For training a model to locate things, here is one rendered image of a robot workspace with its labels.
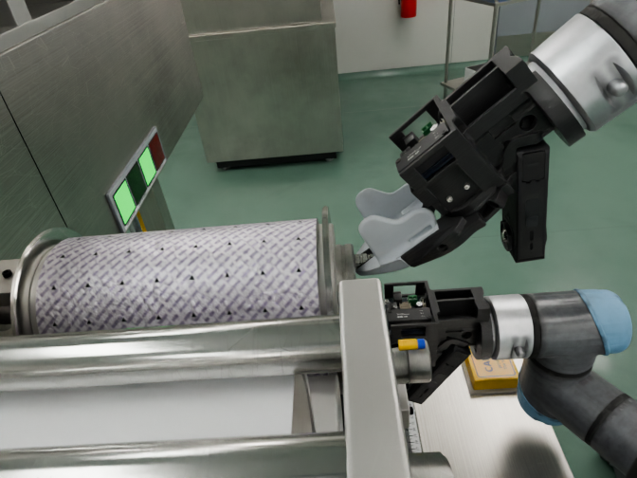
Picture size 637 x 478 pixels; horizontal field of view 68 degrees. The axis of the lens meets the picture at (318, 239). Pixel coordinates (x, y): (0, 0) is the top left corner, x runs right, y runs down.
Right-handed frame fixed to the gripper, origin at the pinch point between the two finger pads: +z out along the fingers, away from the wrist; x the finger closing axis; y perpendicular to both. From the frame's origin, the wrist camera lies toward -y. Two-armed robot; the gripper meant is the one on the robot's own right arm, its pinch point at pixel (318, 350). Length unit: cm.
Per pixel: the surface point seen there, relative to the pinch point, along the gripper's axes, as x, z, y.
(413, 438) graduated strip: 0.9, -12.1, -19.0
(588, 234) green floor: -159, -128, -109
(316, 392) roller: 16.4, -1.3, 14.2
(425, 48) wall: -444, -95, -87
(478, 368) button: -8.8, -23.5, -16.6
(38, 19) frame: -23, 31, 36
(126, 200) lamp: -24.5, 29.4, 9.3
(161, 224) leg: -71, 47, -25
